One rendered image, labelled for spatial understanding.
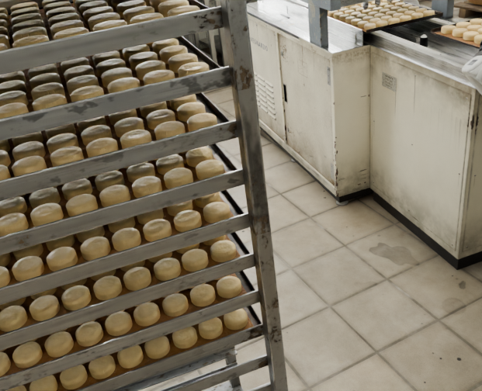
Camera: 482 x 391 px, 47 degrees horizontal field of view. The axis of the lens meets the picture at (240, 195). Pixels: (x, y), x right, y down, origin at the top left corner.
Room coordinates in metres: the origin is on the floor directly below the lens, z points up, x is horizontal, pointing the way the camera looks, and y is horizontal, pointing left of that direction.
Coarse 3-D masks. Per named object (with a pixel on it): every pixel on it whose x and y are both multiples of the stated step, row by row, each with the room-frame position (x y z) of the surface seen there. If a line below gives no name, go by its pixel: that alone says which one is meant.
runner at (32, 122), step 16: (176, 80) 0.81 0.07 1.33; (192, 80) 0.82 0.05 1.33; (208, 80) 0.82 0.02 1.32; (224, 80) 0.83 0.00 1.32; (112, 96) 0.78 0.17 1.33; (128, 96) 0.79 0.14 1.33; (144, 96) 0.79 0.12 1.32; (160, 96) 0.80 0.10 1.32; (176, 96) 0.81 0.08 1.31; (32, 112) 0.75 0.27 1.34; (48, 112) 0.75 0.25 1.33; (64, 112) 0.76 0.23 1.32; (80, 112) 0.77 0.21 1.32; (96, 112) 0.77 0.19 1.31; (112, 112) 0.78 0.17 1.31; (0, 128) 0.73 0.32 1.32; (16, 128) 0.74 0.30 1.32; (32, 128) 0.75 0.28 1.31; (48, 128) 0.75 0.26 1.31
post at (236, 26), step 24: (240, 0) 0.81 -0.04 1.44; (240, 24) 0.81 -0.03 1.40; (240, 48) 0.81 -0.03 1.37; (240, 72) 0.81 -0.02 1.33; (240, 96) 0.80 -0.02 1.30; (240, 120) 0.81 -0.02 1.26; (240, 144) 0.82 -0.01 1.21; (264, 192) 0.81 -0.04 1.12; (264, 216) 0.81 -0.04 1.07; (264, 240) 0.81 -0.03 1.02; (264, 264) 0.81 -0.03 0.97; (264, 288) 0.80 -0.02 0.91; (264, 312) 0.81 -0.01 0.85
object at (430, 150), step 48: (432, 48) 2.28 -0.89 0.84; (384, 96) 2.33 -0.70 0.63; (432, 96) 2.01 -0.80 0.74; (480, 96) 1.79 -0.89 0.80; (384, 144) 2.32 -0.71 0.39; (432, 144) 1.99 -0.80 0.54; (480, 144) 1.80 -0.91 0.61; (384, 192) 2.31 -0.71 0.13; (432, 192) 1.97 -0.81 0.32; (480, 192) 1.81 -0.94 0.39; (432, 240) 1.99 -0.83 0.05; (480, 240) 1.82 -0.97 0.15
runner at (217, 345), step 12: (228, 336) 0.81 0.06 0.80; (240, 336) 0.82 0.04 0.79; (252, 336) 0.82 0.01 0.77; (192, 348) 0.79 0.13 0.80; (204, 348) 0.80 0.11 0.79; (216, 348) 0.80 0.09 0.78; (168, 360) 0.77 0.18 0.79; (180, 360) 0.78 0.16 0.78; (192, 360) 0.79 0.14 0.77; (132, 372) 0.75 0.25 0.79; (144, 372) 0.76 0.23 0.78; (156, 372) 0.77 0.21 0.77; (96, 384) 0.73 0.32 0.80; (108, 384) 0.74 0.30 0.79; (120, 384) 0.75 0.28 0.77
